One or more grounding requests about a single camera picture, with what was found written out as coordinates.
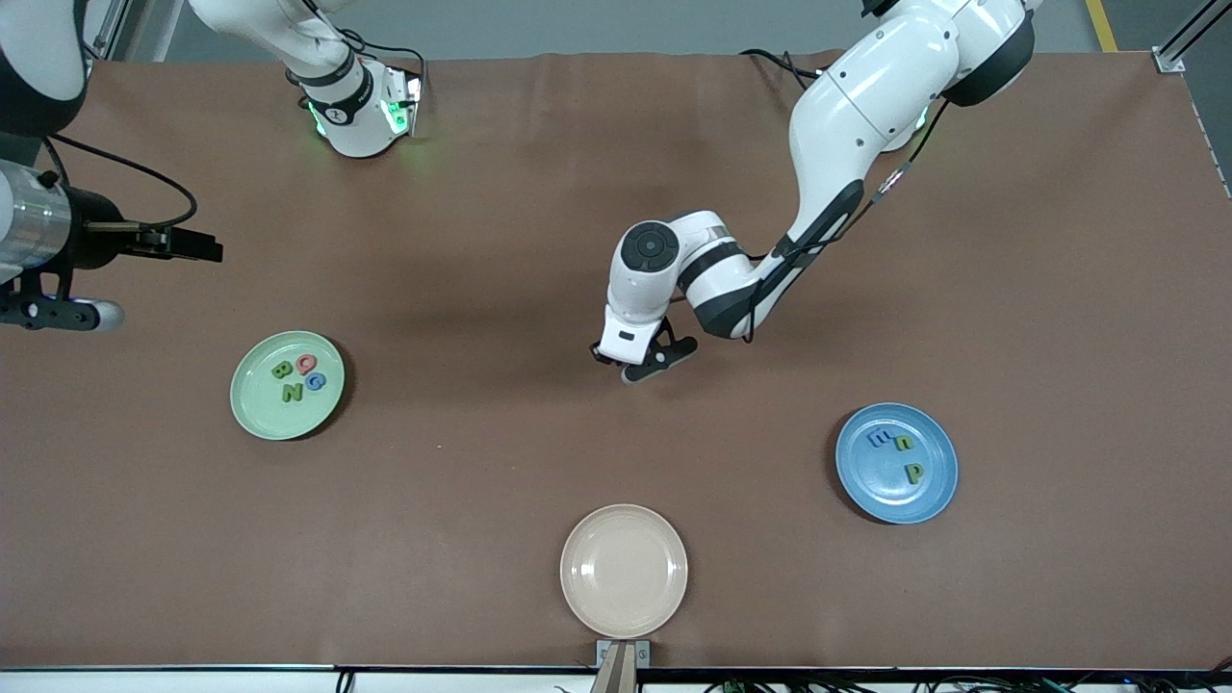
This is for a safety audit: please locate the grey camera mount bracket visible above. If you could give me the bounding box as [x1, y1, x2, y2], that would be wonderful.
[592, 638, 652, 693]

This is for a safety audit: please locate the aluminium frame profile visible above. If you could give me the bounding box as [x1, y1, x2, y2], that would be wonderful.
[82, 0, 131, 86]
[1152, 0, 1232, 76]

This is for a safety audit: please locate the black arm base cable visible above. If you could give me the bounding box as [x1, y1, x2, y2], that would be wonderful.
[284, 0, 429, 107]
[739, 46, 819, 92]

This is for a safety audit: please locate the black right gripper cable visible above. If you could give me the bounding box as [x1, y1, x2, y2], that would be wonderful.
[38, 133, 200, 234]

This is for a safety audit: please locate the black table edge rail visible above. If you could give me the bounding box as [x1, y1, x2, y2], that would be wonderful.
[0, 662, 1232, 684]

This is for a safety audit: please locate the blue plate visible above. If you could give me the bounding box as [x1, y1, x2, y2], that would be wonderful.
[834, 402, 960, 526]

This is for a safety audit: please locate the black right arm base cable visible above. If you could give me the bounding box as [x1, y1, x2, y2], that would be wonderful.
[284, 0, 429, 107]

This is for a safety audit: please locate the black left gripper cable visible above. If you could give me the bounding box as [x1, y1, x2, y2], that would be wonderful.
[741, 96, 954, 343]

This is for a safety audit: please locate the black left arm base cable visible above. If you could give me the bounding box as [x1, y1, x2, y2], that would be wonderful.
[739, 46, 819, 92]

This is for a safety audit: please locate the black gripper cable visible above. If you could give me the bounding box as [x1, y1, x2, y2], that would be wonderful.
[741, 96, 954, 343]
[38, 133, 200, 234]

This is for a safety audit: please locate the beige plate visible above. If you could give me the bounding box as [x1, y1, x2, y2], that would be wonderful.
[559, 503, 689, 639]

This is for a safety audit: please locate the light green plate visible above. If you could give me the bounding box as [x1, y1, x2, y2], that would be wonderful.
[229, 330, 346, 442]

